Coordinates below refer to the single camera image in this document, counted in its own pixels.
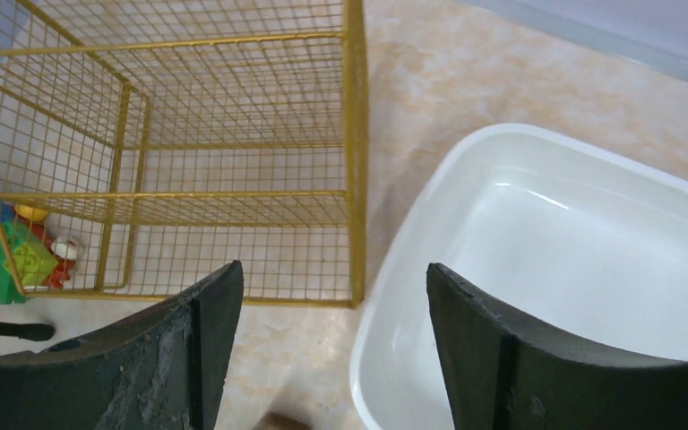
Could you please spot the gold wire rack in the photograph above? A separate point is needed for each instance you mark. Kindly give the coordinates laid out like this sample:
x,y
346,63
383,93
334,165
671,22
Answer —
x,y
168,138

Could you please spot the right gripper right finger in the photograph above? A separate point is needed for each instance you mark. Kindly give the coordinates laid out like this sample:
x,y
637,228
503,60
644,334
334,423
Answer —
x,y
506,369

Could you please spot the colourful toy block stack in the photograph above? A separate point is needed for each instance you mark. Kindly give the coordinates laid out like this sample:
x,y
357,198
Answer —
x,y
24,249

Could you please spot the white rectangular basin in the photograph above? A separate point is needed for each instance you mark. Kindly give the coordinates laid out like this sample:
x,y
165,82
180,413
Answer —
x,y
591,242

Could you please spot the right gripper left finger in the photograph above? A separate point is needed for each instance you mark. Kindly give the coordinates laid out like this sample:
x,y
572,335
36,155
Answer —
x,y
161,368

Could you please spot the yellow smiley toy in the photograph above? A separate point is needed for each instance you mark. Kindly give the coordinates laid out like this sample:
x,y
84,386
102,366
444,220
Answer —
x,y
31,214

